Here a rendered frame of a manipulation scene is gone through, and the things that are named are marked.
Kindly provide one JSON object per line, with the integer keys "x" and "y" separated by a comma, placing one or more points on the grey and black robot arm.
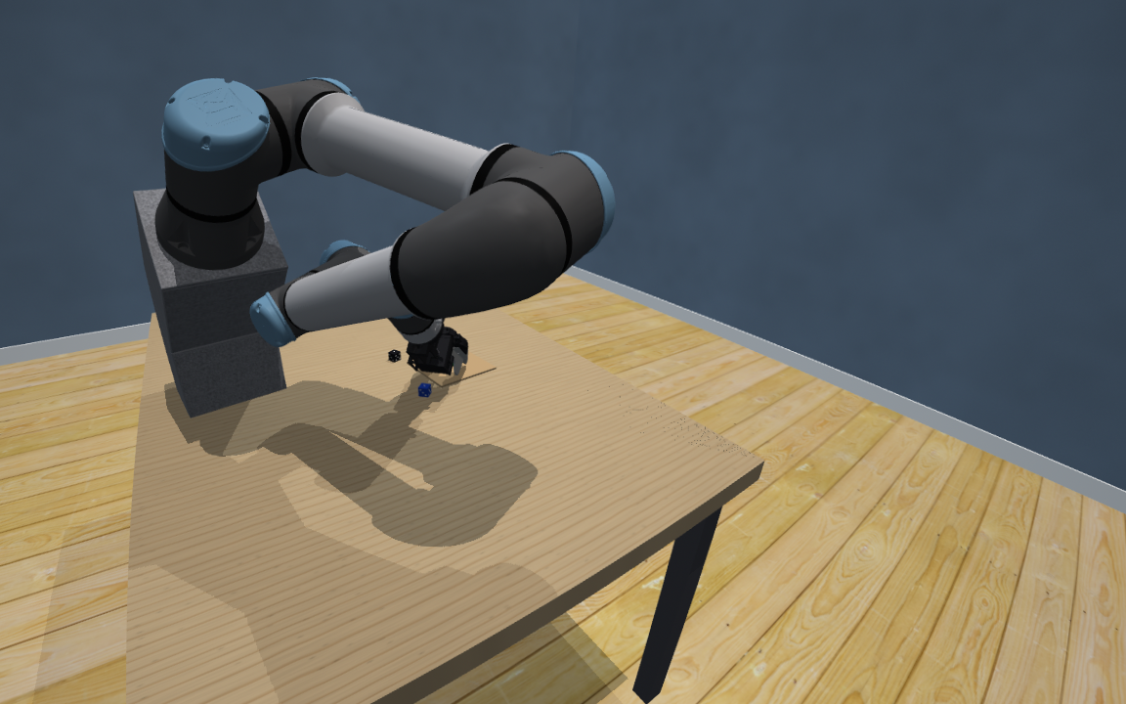
{"x": 505, "y": 243}

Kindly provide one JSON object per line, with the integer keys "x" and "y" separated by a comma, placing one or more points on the tan square mat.
{"x": 474, "y": 366}

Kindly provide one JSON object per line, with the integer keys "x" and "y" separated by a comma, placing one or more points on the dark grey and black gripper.
{"x": 449, "y": 349}

